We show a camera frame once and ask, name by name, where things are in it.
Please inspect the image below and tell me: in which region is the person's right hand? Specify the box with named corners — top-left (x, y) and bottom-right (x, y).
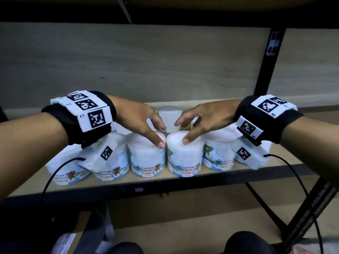
top-left (174, 98), bottom-right (244, 145)

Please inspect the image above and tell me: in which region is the person's left hand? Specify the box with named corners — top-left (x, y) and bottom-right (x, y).
top-left (107, 95), bottom-right (167, 149)

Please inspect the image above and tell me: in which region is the group of cotton bud tubs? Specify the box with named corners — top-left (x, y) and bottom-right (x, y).
top-left (45, 105), bottom-right (272, 186)

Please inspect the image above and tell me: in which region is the cotton bud tub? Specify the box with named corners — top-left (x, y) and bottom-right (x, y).
top-left (127, 131), bottom-right (167, 178)
top-left (166, 131), bottom-right (206, 177)

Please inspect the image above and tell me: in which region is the black metal wooden shelf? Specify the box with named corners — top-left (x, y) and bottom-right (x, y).
top-left (0, 0), bottom-right (339, 254)

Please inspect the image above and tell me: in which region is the person's right forearm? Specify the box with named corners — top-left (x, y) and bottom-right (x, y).
top-left (280, 116), bottom-right (339, 193)

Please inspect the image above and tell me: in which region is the person's left forearm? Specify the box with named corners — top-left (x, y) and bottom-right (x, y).
top-left (0, 111), bottom-right (69, 201)

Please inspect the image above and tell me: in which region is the dark grey plastic bag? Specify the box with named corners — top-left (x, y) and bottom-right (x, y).
top-left (79, 203), bottom-right (116, 254)

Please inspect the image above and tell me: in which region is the brown carton with white label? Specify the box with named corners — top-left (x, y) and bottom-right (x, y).
top-left (52, 211), bottom-right (92, 254)

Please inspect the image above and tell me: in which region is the plastic drink cup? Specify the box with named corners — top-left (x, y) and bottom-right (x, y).
top-left (292, 236), bottom-right (339, 254)

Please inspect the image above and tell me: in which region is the black cable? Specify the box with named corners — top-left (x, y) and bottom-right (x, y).
top-left (263, 153), bottom-right (324, 254)
top-left (40, 157), bottom-right (86, 204)

